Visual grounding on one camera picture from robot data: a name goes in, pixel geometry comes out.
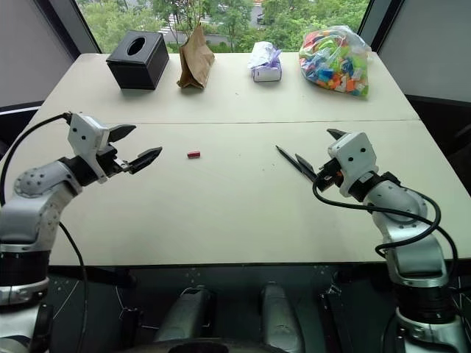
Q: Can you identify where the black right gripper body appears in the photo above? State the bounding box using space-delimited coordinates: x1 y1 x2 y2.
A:
314 157 346 193

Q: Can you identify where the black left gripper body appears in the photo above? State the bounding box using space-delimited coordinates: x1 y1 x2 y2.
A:
96 144 132 179

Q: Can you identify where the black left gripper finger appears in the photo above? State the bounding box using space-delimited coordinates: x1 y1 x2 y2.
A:
108 124 138 143
128 146 163 174

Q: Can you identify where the plastic bag of colourful blocks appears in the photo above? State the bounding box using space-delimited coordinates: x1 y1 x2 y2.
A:
298 24 373 99

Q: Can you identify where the black tissue box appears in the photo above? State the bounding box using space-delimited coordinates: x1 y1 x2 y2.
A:
105 30 171 91

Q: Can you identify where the white purple tissue pack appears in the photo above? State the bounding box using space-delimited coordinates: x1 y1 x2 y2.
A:
247 40 284 83

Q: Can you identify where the brown paper bag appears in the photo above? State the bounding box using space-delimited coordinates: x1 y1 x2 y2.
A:
176 23 216 90

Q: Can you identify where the dark grey rounded shape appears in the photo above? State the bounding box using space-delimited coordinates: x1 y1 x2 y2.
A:
260 282 307 353
152 285 217 346

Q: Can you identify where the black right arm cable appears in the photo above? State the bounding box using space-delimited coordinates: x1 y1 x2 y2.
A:
311 175 461 295

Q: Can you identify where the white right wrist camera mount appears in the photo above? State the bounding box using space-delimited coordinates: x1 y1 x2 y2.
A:
327 132 380 196

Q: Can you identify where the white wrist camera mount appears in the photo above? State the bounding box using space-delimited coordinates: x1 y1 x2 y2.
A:
327 132 380 196
67 113 112 184

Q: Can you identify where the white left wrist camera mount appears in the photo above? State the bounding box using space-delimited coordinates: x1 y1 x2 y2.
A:
67 113 112 184

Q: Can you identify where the dark window frame post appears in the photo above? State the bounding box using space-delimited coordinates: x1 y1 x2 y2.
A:
46 0 103 54
357 0 384 57

